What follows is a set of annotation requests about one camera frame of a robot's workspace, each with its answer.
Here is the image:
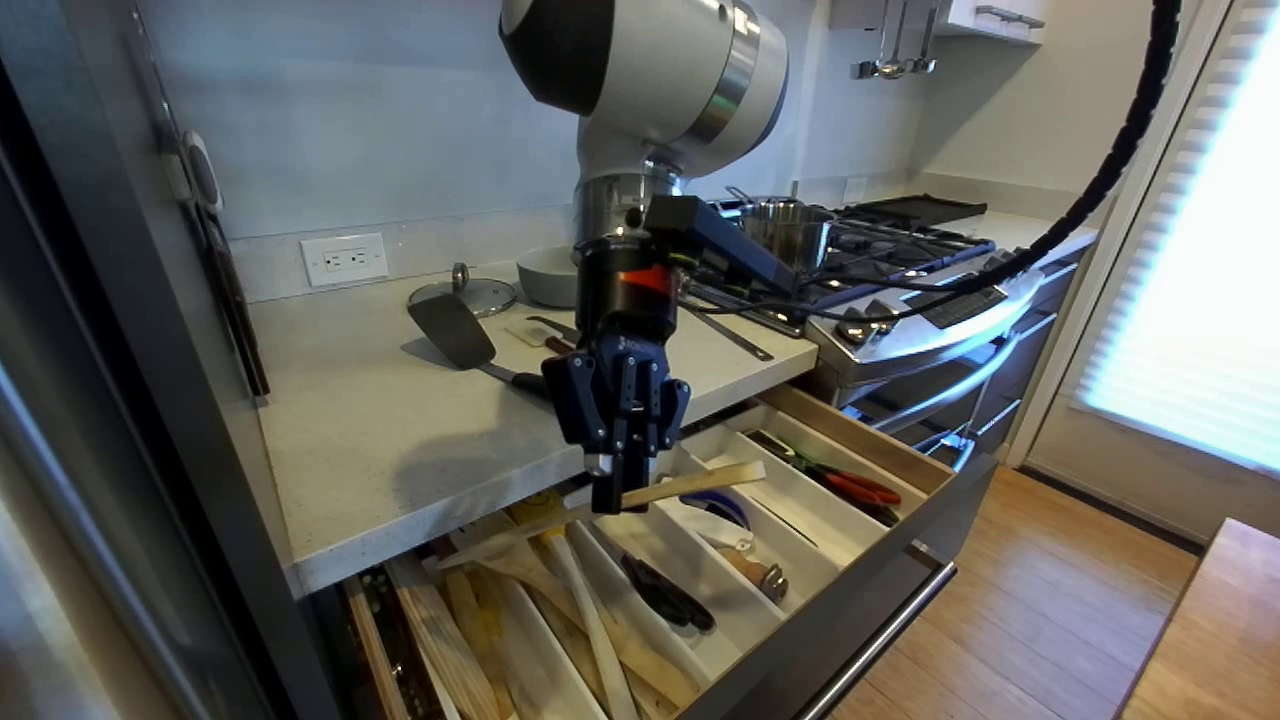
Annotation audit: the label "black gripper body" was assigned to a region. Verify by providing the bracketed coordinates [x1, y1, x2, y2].
[540, 240, 689, 456]

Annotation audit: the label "black spatula turner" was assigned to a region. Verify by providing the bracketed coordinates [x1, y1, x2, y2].
[409, 291, 549, 394]

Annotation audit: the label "black handled knife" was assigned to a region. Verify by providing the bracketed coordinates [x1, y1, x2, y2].
[529, 314, 580, 343]

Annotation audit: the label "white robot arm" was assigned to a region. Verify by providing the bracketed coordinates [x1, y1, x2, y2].
[500, 0, 796, 513]

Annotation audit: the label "long metal ladle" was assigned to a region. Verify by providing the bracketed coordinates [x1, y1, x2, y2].
[680, 301, 772, 359]

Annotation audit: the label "white drawer organizer tray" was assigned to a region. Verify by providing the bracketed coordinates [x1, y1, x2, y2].
[567, 410, 888, 689]

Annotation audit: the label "black peeler in drawer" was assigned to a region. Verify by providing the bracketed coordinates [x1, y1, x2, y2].
[622, 557, 717, 632]

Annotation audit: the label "open wooden kitchen drawer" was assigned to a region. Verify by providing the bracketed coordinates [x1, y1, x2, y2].
[335, 389, 957, 720]

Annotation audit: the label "white upper cabinet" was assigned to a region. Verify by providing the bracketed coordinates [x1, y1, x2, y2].
[940, 0, 1050, 46]

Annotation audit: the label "grey bowl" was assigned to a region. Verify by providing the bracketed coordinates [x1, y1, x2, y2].
[515, 249, 580, 313]

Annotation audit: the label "round pot lid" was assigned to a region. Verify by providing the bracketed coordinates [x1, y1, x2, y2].
[409, 264, 515, 314]

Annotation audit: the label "stainless steel pot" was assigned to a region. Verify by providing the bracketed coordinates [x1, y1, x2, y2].
[731, 194, 831, 268]

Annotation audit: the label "stainless steel oven range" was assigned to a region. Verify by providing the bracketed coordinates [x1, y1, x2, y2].
[689, 194, 1089, 407]

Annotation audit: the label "stainless steel refrigerator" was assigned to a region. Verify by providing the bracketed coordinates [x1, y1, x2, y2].
[0, 46, 340, 720]

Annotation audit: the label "wooden table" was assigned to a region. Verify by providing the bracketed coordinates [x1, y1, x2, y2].
[1115, 520, 1280, 720]

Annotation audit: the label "blue handled utensil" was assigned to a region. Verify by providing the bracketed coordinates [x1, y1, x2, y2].
[680, 492, 754, 528]

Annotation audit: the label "red handled scissors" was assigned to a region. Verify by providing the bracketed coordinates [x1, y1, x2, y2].
[758, 431, 901, 522]

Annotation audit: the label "white wall outlet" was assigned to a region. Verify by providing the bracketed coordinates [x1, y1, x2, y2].
[301, 230, 388, 286]

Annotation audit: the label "wall knife rack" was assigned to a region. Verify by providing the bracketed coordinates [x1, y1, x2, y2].
[127, 0, 273, 402]

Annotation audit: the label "black cable bundle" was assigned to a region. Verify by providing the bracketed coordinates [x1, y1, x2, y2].
[693, 0, 1188, 323]

